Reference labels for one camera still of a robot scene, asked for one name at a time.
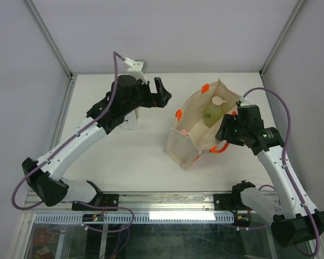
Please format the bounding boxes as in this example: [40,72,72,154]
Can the aluminium mounting rail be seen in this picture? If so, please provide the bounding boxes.
[21,191,281,214]

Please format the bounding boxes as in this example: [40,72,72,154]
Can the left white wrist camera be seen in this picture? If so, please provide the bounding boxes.
[123,57,148,83]

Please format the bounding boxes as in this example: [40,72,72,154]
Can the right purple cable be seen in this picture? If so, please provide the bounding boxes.
[238,87,320,257]

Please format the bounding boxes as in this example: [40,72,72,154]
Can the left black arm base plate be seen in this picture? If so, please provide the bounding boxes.
[71,193,119,212]

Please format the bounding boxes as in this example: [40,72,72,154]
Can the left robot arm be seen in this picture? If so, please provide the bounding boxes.
[22,74,172,210]

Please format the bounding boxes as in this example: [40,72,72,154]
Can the small electronics board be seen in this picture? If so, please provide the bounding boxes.
[82,214,106,222]

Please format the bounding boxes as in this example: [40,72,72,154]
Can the black connector box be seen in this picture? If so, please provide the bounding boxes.
[232,215,251,227]

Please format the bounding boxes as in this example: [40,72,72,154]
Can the white bottle black cap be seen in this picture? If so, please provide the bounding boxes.
[121,109,139,130]

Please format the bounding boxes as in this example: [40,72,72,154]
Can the beige canvas bag orange handles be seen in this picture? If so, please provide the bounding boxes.
[165,80,239,171]

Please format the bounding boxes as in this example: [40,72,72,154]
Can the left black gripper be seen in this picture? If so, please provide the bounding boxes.
[122,77,171,115]

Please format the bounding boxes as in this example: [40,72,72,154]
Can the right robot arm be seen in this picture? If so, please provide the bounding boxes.
[216,105,324,248]

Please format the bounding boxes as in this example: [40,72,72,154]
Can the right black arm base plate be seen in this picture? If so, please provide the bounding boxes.
[213,193,249,212]

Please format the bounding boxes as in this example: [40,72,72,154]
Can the purple cable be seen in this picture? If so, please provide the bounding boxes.
[11,51,135,233]
[238,87,320,257]

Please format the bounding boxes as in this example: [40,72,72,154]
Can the grey slotted cable duct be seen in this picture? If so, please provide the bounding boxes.
[34,212,234,225]

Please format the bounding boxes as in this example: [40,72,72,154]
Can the green bottle beige cap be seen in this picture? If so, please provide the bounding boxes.
[203,96,227,128]

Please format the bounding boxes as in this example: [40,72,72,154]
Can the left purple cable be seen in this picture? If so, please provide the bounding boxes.
[11,51,135,233]

